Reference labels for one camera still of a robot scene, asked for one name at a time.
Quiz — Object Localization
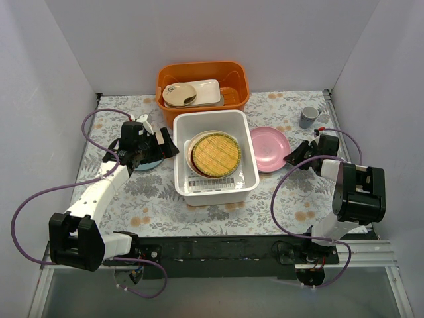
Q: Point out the red brown plate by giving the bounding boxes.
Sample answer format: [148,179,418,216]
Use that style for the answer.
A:
[189,150,211,178]

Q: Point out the pink plate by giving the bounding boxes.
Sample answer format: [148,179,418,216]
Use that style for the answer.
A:
[250,127,292,173]

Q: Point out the woven bamboo plate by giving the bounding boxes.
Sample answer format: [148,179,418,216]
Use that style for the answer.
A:
[192,132,242,176]

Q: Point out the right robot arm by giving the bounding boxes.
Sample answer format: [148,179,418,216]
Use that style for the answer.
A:
[276,158,386,264]

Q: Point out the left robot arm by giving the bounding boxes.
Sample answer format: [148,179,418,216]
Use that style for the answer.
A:
[48,115,179,272]

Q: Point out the white plastic bin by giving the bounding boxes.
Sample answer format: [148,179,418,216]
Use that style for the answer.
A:
[173,110,260,206]

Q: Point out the orange plastic bin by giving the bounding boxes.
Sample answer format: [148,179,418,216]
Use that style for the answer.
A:
[156,61,250,128]

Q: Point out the light blue plate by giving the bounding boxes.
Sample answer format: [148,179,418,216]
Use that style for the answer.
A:
[134,159,164,172]

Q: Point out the grey ceramic cup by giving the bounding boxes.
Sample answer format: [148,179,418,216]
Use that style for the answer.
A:
[299,106,320,129]

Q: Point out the cream round floral dish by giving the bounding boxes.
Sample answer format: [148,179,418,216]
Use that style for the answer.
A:
[162,83,197,107]

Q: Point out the cream rectangular tray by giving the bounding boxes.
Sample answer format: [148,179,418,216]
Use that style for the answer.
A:
[165,79,221,108]

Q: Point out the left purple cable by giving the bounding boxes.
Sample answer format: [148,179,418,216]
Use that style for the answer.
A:
[10,108,168,299]

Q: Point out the aluminium rail frame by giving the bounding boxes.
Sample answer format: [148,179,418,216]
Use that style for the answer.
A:
[26,88,415,318]

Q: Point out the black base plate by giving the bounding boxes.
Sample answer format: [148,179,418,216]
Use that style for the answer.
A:
[129,235,339,280]

